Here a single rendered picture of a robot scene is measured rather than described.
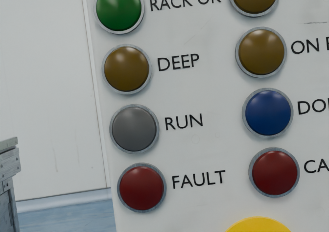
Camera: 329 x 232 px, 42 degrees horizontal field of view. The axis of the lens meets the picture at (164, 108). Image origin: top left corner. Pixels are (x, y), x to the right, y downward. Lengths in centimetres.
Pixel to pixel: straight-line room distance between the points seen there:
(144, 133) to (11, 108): 388
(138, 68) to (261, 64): 7
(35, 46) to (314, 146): 389
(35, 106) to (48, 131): 26
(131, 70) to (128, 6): 4
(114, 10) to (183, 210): 13
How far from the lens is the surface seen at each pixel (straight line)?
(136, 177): 25
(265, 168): 26
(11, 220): 187
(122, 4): 25
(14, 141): 182
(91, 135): 403
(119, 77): 25
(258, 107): 25
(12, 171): 178
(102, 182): 410
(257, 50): 25
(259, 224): 27
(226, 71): 26
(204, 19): 26
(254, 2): 26
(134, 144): 25
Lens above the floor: 98
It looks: 3 degrees down
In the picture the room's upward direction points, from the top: 7 degrees counter-clockwise
